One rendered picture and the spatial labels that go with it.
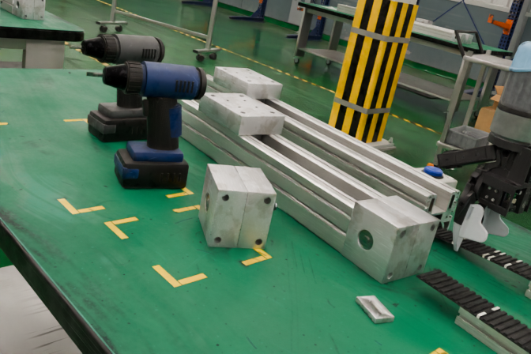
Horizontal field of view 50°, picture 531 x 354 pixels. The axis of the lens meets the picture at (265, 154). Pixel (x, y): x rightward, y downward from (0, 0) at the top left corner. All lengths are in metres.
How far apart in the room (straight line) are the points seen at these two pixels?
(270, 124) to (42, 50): 1.53
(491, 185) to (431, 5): 8.80
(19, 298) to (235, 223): 0.96
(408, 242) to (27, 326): 1.05
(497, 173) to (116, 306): 0.63
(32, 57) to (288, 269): 1.85
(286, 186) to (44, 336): 0.81
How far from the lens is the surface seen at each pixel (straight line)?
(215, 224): 0.84
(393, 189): 1.09
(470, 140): 4.01
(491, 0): 9.30
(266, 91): 1.45
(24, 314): 1.65
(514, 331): 0.82
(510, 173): 0.99
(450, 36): 6.33
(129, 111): 1.23
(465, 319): 0.85
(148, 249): 0.83
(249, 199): 0.84
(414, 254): 0.91
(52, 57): 2.55
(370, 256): 0.89
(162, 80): 0.96
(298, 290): 0.81
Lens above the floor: 1.20
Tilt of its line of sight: 19 degrees down
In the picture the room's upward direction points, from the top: 12 degrees clockwise
